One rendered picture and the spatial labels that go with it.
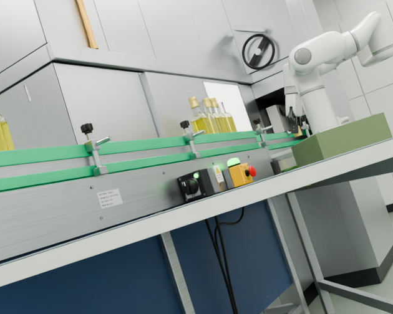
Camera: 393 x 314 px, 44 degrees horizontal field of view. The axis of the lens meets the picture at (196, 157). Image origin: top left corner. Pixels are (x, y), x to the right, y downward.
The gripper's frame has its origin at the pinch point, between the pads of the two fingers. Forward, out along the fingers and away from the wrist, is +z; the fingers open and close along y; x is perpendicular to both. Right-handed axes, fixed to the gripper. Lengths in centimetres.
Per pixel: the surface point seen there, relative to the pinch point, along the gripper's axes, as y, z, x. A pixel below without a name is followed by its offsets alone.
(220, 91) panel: -23, -23, -46
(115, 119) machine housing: 66, -9, -47
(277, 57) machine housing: -73, -43, -31
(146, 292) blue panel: 112, 37, -6
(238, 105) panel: -40, -15, -44
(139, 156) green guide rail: 98, 4, -14
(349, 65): -349, -63, -45
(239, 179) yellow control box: 58, 15, -3
